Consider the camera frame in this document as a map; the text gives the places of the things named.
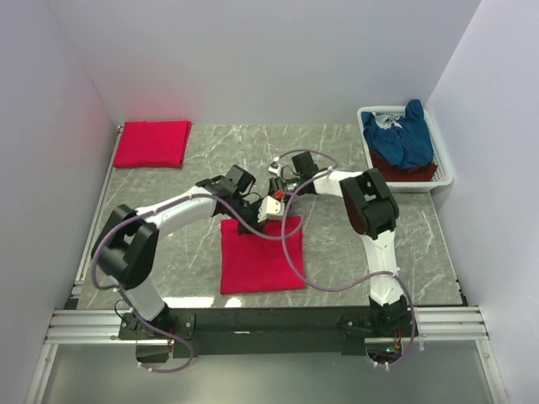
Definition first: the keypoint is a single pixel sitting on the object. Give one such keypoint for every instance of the folded red t-shirt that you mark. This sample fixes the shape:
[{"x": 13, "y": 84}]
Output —
[{"x": 158, "y": 144}]

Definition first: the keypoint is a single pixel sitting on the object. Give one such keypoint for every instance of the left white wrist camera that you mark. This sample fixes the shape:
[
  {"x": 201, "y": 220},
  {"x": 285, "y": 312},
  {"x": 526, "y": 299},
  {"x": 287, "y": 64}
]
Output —
[{"x": 271, "y": 209}]

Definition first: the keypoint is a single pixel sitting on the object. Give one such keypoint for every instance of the aluminium rail frame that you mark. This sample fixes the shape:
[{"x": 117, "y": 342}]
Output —
[{"x": 83, "y": 360}]

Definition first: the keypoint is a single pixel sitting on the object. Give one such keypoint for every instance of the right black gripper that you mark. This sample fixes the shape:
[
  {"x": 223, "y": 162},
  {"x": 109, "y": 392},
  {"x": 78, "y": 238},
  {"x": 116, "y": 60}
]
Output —
[{"x": 278, "y": 183}]

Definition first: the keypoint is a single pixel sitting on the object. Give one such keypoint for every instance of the dark red t-shirt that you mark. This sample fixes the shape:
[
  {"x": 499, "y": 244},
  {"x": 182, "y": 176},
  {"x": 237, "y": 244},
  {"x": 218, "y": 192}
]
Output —
[{"x": 395, "y": 174}]

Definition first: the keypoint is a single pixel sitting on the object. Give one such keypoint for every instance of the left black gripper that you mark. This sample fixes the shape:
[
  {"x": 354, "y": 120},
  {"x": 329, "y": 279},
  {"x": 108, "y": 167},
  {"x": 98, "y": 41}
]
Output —
[{"x": 259, "y": 227}]

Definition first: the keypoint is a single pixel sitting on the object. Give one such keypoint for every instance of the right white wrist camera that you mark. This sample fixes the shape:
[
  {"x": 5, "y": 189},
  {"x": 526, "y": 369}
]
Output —
[{"x": 275, "y": 167}]

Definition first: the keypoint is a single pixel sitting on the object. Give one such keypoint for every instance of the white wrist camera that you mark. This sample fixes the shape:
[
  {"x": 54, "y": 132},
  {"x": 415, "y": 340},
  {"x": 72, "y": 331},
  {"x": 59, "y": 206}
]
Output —
[
  {"x": 275, "y": 167},
  {"x": 271, "y": 209}
]

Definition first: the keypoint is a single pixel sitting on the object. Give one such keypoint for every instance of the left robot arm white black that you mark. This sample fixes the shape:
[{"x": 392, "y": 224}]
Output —
[{"x": 126, "y": 247}]

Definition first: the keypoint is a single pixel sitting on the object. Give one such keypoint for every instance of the blue t-shirt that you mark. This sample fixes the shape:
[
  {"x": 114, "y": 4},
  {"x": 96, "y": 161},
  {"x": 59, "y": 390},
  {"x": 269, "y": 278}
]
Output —
[{"x": 403, "y": 141}]

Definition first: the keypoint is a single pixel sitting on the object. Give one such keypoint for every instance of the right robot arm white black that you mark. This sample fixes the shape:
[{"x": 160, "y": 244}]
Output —
[{"x": 372, "y": 212}]

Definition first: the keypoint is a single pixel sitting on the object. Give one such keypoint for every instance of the white plastic basket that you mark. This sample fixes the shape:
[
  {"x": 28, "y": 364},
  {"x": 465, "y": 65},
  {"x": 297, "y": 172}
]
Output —
[{"x": 443, "y": 176}]

